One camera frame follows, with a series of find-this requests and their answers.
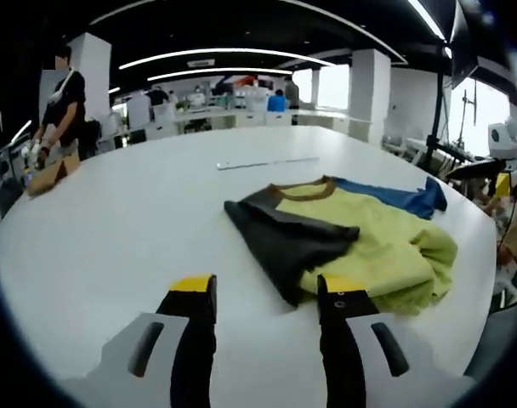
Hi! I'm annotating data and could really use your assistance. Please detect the white counter row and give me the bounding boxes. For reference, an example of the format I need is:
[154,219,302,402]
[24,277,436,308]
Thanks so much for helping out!
[126,105,370,141]

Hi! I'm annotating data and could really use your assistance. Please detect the black tripod stand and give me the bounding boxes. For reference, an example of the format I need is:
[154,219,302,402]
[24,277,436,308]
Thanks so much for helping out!
[423,42,452,175]

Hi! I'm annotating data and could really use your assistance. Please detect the white tall cabinet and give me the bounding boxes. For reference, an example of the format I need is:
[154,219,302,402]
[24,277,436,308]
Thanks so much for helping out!
[127,95,151,128]

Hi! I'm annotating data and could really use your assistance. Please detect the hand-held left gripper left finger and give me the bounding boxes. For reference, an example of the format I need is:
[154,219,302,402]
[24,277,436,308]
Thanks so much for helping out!
[65,274,219,408]

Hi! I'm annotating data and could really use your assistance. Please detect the white flat strip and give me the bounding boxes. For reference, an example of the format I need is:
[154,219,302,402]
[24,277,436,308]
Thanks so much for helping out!
[215,156,321,172]

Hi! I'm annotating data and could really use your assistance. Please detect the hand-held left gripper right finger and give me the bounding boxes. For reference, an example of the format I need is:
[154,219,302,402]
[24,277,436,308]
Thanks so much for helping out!
[316,274,476,408]

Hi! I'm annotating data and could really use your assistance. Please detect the black studio light panel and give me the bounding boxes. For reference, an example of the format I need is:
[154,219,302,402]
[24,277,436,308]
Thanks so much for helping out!
[450,0,511,88]

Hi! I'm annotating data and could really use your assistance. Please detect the white neck device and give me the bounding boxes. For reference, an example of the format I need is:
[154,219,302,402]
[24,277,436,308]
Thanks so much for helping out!
[48,70,83,105]

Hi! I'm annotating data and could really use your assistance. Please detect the black waist bag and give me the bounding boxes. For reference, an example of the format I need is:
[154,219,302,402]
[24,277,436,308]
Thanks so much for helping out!
[77,120,103,161]

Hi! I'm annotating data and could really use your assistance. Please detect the yellow garment grey blue sleeves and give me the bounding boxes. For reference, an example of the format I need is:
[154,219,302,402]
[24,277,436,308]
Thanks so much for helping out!
[223,174,459,318]

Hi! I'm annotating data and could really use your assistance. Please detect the white square pillar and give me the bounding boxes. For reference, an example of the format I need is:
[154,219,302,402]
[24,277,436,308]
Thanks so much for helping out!
[347,48,391,144]
[66,31,113,124]

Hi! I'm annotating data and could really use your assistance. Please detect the cardboard box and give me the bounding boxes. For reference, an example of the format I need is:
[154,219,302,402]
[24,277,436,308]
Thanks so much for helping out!
[26,155,82,199]

